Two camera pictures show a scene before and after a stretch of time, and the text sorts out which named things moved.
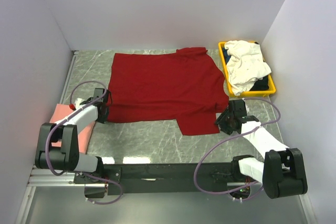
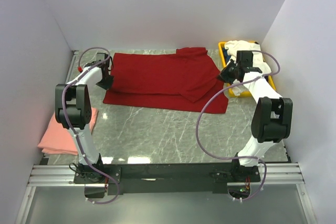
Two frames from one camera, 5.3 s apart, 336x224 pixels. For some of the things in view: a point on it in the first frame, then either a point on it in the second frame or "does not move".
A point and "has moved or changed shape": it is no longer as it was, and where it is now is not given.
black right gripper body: [224, 120] → [228, 75]
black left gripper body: [103, 118] → [106, 82]
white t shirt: [246, 64] does not move
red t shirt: [186, 85] has moved or changed shape
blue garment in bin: [226, 56] does not move
